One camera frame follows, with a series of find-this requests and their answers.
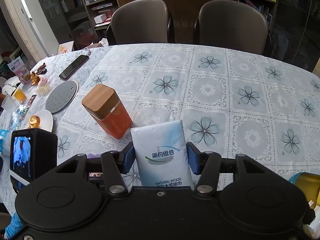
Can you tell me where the white blue tissue pack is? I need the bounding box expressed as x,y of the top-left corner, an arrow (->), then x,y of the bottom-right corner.
131,120 -> 193,188

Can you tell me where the purple plush toy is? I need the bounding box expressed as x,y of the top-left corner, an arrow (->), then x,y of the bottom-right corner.
86,153 -> 101,159

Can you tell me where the orange tin wooden lid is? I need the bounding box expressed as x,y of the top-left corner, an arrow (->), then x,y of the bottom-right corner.
81,84 -> 132,139

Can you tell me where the floral lace tablecloth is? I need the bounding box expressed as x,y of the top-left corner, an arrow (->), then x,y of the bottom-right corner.
0,42 -> 320,215

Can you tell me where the white plate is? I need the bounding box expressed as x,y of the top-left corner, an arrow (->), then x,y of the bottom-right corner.
25,110 -> 53,132

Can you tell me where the grey round trivet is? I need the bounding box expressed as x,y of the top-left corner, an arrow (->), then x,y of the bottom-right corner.
46,80 -> 78,114

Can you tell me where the gold teal metal tray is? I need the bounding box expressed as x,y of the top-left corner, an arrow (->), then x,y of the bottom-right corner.
289,172 -> 320,209

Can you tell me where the black smartphone far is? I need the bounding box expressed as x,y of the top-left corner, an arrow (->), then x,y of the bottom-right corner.
59,55 -> 89,80

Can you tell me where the golden figurine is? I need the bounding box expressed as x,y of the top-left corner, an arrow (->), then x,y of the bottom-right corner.
30,63 -> 47,86

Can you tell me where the grey chair right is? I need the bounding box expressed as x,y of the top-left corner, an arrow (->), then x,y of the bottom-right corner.
193,0 -> 268,55

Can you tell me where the grey chair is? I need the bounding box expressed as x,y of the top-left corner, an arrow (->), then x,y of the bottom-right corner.
106,0 -> 175,46
193,0 -> 268,55

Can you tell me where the grey chair left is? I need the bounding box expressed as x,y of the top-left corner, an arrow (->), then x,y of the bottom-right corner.
106,0 -> 175,46

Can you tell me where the wooden bookshelf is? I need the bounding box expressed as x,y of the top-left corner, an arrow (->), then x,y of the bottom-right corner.
57,0 -> 118,49

